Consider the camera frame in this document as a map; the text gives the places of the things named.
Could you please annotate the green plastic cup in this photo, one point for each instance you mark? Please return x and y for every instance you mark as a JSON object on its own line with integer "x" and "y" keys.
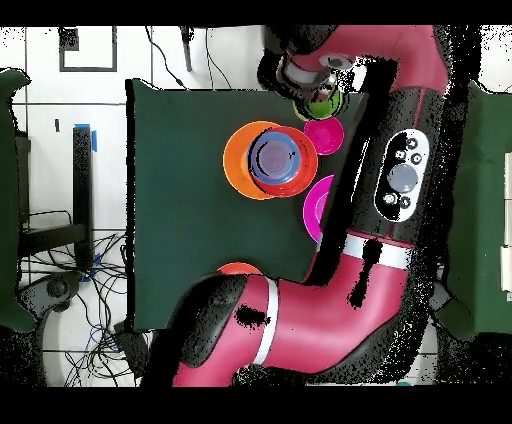
{"x": 320, "y": 108}

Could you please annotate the red-orange plastic bowl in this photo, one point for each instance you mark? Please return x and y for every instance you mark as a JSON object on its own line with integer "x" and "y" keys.
{"x": 239, "y": 268}
{"x": 307, "y": 164}

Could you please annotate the small translucent blue bowl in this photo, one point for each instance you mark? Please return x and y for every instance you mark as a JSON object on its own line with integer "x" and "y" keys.
{"x": 276, "y": 158}

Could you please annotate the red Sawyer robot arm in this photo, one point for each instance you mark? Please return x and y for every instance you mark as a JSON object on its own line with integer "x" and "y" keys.
{"x": 320, "y": 320}

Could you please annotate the small crimson bowl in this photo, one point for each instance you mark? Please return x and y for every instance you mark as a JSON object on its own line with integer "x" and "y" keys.
{"x": 324, "y": 136}

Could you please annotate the large orange bowl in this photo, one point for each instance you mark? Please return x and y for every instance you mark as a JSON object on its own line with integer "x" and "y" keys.
{"x": 236, "y": 160}

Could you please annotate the large pink bowl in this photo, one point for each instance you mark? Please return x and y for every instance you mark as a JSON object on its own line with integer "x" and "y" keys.
{"x": 314, "y": 212}

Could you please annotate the black tripod leg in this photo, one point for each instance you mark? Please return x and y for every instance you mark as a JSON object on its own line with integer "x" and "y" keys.
{"x": 186, "y": 52}

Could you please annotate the dark green tablecloth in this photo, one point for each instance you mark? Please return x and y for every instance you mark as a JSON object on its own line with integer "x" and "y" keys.
{"x": 180, "y": 220}

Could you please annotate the green cloth side table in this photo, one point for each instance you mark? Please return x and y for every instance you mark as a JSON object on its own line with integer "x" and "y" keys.
{"x": 8, "y": 200}
{"x": 484, "y": 200}

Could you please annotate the black stand with blue tape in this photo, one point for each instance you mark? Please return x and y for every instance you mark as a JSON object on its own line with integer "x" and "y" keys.
{"x": 82, "y": 180}

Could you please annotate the black power brick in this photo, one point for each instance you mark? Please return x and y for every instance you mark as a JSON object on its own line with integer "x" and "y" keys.
{"x": 130, "y": 348}

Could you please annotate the black square frame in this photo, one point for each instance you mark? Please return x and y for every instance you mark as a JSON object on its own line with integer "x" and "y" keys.
{"x": 114, "y": 52}

